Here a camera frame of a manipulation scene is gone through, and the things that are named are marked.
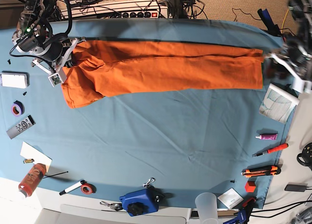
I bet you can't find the orange t-shirt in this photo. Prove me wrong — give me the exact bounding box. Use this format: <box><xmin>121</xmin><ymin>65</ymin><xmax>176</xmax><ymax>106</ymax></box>
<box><xmin>61</xmin><ymin>41</ymin><xmax>264</xmax><ymax>108</ymax></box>

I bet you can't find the clear plastic cup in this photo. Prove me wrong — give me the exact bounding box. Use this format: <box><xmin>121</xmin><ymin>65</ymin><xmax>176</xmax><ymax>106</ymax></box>
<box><xmin>195</xmin><ymin>192</ymin><xmax>218</xmax><ymax>224</ymax></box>

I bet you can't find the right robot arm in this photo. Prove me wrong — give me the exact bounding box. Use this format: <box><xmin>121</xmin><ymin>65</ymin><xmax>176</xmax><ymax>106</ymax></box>
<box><xmin>9</xmin><ymin>0</ymin><xmax>85</xmax><ymax>86</ymax></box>

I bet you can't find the leaf pattern notebook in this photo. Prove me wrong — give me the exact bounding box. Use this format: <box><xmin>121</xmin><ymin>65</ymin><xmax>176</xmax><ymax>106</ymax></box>
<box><xmin>259</xmin><ymin>83</ymin><xmax>300</xmax><ymax>124</ymax></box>

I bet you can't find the white paper booklet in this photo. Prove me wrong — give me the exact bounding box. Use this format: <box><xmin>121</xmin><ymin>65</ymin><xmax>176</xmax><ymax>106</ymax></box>
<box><xmin>217</xmin><ymin>188</ymin><xmax>243</xmax><ymax>209</ymax></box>

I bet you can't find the white paper card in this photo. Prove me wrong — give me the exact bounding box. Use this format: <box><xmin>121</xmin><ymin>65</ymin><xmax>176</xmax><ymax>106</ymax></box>
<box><xmin>20</xmin><ymin>142</ymin><xmax>52</xmax><ymax>172</ymax></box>

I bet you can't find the black power brick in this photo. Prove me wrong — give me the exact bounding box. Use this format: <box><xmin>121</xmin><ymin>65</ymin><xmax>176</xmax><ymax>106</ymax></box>
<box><xmin>284</xmin><ymin>184</ymin><xmax>308</xmax><ymax>192</ymax></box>

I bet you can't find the purple glue tube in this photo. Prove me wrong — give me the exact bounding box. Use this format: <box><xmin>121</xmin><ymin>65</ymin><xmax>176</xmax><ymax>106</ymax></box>
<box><xmin>255</xmin><ymin>133</ymin><xmax>278</xmax><ymax>141</ymax></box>

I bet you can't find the grey remote control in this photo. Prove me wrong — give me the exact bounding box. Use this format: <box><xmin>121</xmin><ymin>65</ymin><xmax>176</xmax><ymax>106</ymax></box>
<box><xmin>6</xmin><ymin>115</ymin><xmax>35</xmax><ymax>139</ymax></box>

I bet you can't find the teal table cloth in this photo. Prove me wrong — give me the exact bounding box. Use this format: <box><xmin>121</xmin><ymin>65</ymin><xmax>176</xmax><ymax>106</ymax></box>
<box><xmin>0</xmin><ymin>28</ymin><xmax>292</xmax><ymax>207</ymax></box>

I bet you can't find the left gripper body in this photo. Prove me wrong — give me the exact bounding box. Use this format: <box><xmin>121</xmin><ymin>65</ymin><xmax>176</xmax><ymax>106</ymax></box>
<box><xmin>267</xmin><ymin>48</ymin><xmax>312</xmax><ymax>94</ymax></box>

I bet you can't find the red handled screwdriver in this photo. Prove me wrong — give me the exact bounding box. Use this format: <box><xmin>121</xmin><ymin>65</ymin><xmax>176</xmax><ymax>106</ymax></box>
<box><xmin>252</xmin><ymin>143</ymin><xmax>289</xmax><ymax>157</ymax></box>

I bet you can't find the purple tape roll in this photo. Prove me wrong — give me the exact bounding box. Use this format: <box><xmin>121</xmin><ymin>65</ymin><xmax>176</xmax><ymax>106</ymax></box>
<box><xmin>11</xmin><ymin>101</ymin><xmax>24</xmax><ymax>117</ymax></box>

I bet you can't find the blue black clamp handle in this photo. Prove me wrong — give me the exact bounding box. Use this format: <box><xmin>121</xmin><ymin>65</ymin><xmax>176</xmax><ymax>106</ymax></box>
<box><xmin>257</xmin><ymin>9</ymin><xmax>282</xmax><ymax>37</ymax></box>

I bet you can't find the red drink bottle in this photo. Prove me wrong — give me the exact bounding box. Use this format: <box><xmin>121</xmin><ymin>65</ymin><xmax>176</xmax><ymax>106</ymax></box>
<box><xmin>19</xmin><ymin>163</ymin><xmax>46</xmax><ymax>198</ymax></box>

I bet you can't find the silver carabiner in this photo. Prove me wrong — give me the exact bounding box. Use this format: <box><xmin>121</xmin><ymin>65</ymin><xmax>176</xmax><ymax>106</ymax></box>
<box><xmin>143</xmin><ymin>177</ymin><xmax>155</xmax><ymax>188</ymax></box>

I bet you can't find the silver key clip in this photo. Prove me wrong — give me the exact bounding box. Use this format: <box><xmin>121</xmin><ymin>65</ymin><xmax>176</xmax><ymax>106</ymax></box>
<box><xmin>99</xmin><ymin>201</ymin><xmax>123</xmax><ymax>211</ymax></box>

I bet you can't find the small red cube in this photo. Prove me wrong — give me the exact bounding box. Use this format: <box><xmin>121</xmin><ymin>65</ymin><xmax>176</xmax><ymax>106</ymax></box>
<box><xmin>245</xmin><ymin>181</ymin><xmax>256</xmax><ymax>193</ymax></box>

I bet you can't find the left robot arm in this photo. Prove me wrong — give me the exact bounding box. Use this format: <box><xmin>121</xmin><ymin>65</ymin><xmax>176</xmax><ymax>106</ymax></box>
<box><xmin>266</xmin><ymin>0</ymin><xmax>312</xmax><ymax>94</ymax></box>

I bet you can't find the blue black clamp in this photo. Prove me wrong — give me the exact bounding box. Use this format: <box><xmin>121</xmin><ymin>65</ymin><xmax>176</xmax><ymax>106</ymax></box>
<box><xmin>223</xmin><ymin>197</ymin><xmax>256</xmax><ymax>224</ymax></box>

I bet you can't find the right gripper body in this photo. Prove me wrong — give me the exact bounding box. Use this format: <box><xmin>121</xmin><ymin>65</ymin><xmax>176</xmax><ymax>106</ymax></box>
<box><xmin>31</xmin><ymin>37</ymin><xmax>85</xmax><ymax>87</ymax></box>

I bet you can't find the orange black utility knife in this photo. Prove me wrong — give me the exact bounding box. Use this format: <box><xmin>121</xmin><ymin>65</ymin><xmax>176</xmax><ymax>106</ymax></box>
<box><xmin>241</xmin><ymin>165</ymin><xmax>281</xmax><ymax>178</ymax></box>

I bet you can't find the thin black stick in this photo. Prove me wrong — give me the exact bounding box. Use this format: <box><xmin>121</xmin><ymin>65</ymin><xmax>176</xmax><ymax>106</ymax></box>
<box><xmin>43</xmin><ymin>171</ymin><xmax>68</xmax><ymax>179</ymax></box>

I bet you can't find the black white marker pen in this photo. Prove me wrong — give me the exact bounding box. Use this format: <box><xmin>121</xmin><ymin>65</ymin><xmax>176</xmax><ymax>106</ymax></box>
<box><xmin>59</xmin><ymin>180</ymin><xmax>86</xmax><ymax>196</ymax></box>

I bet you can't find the red tape roll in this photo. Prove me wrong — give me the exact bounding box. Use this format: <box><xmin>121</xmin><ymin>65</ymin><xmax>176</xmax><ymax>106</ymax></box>
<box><xmin>81</xmin><ymin>183</ymin><xmax>94</xmax><ymax>195</ymax></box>

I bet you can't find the white phone box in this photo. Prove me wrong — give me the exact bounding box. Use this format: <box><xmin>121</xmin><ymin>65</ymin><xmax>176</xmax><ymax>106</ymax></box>
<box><xmin>0</xmin><ymin>72</ymin><xmax>29</xmax><ymax>89</ymax></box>

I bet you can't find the small yellow battery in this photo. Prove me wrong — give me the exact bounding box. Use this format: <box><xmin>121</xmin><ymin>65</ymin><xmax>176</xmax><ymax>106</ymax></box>
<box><xmin>23</xmin><ymin>159</ymin><xmax>34</xmax><ymax>163</ymax></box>

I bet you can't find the blue plastic device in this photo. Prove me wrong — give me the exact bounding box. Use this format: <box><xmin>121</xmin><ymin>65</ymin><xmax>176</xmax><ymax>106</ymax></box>
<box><xmin>119</xmin><ymin>186</ymin><xmax>165</xmax><ymax>217</ymax></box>

